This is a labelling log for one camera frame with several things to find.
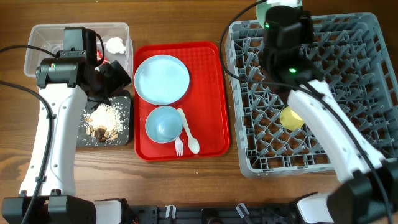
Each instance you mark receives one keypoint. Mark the red snack wrapper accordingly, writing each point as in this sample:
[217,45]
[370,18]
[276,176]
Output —
[100,56]

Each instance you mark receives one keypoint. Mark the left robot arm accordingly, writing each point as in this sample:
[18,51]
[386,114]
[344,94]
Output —
[47,194]

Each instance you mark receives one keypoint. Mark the black plastic tray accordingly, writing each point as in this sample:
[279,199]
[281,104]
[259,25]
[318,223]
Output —
[124,124]

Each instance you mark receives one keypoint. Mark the white plastic spoon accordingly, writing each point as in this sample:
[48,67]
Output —
[193,143]

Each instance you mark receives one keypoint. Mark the clear plastic bin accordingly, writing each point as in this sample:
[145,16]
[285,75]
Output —
[46,40]

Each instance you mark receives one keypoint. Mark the red serving tray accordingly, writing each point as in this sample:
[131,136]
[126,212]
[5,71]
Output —
[204,103]

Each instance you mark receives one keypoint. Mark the white napkin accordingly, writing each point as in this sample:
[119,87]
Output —
[115,46]

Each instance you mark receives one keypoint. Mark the small light blue bowl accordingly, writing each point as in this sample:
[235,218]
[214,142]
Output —
[163,125]

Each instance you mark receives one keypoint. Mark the white plastic fork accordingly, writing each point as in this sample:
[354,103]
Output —
[179,148]

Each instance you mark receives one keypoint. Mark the mint green bowl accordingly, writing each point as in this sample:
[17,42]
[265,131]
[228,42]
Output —
[262,8]

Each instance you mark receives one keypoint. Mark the rice and peanut scraps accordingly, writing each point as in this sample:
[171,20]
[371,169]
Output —
[104,124]

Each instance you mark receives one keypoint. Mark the yellow plastic cup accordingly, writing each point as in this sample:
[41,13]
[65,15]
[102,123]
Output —
[290,119]

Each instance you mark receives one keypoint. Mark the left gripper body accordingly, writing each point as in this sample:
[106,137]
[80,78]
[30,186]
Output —
[110,81]

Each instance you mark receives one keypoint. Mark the light blue plate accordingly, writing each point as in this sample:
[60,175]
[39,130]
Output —
[161,80]

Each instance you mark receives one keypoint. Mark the grey dishwasher rack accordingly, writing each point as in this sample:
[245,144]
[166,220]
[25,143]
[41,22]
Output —
[350,51]

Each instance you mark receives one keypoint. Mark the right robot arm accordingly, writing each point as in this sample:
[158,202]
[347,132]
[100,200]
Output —
[368,182]

